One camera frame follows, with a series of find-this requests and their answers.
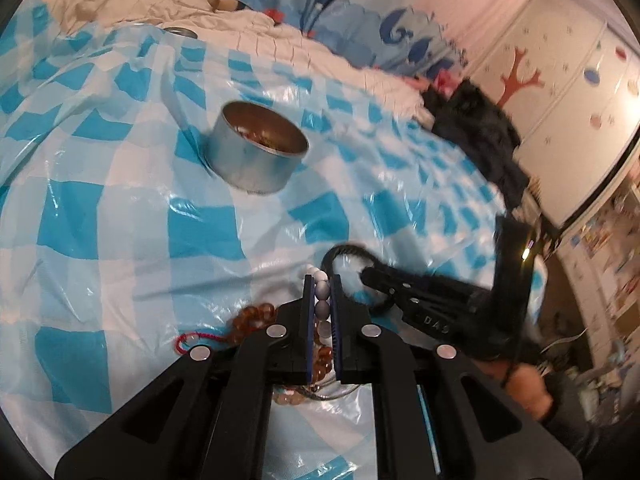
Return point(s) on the black loop band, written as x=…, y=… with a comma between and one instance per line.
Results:
x=345, y=260

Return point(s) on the cluttered shelf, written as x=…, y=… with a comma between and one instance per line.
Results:
x=605, y=265

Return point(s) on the blue whale printed blanket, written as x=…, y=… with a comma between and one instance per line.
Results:
x=360, y=15

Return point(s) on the metal tin lid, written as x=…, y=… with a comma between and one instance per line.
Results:
x=180, y=32

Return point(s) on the black cloth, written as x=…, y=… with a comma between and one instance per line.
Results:
x=480, y=130

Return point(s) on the person's right hand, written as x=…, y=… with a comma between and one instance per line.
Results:
x=525, y=390

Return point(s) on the pink cloth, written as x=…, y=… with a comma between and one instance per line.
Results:
x=442, y=80

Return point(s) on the round metal tin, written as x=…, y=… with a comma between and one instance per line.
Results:
x=255, y=152

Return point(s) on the person's right forearm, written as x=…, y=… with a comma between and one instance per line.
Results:
x=585, y=420

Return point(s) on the blue checkered plastic sheet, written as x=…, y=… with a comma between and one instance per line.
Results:
x=150, y=235

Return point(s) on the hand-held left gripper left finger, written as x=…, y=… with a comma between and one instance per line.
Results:
x=310, y=327

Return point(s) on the silver bangle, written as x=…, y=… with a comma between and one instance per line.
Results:
x=332, y=394

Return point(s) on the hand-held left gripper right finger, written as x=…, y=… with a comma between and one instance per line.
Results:
x=336, y=327

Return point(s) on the white quilt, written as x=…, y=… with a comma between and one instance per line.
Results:
x=165, y=5

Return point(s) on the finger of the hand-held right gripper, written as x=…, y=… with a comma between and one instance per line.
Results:
x=415, y=282
x=435, y=322

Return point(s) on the white wardrobe with tree decals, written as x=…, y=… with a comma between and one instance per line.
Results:
x=565, y=90

